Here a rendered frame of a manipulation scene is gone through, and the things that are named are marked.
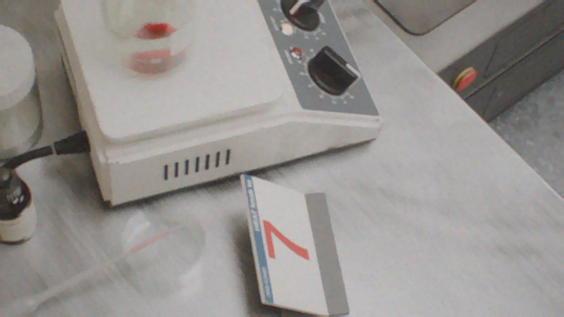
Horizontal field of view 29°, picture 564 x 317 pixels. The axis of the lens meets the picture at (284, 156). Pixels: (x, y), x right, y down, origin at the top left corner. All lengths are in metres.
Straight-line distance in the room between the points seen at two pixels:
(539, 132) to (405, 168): 0.98
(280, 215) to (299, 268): 0.04
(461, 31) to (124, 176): 0.73
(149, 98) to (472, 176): 0.24
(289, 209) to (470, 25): 0.68
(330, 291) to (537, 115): 1.08
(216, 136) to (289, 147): 0.06
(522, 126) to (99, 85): 1.14
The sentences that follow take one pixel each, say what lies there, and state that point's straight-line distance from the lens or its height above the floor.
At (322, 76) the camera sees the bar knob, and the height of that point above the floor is 0.81.
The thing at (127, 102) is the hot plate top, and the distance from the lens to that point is 0.69.
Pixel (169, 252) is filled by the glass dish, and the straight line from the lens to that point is 0.73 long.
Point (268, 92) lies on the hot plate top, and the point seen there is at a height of 0.84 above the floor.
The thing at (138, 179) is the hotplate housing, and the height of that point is 0.79.
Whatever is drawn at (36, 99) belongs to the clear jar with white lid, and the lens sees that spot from 0.74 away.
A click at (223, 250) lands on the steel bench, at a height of 0.75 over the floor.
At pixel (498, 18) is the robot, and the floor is 0.36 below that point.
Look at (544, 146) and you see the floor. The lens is 1.75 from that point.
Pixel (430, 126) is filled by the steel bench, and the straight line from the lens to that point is 0.81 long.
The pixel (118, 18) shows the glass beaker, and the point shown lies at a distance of 0.65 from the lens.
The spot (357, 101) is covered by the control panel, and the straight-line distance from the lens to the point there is 0.76.
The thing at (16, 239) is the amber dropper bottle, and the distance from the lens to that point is 0.74.
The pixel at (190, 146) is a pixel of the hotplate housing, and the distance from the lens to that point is 0.70.
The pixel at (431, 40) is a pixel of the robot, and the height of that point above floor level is 0.36.
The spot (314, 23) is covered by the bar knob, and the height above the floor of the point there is 0.80.
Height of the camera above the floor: 1.42
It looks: 59 degrees down
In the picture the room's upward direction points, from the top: 11 degrees clockwise
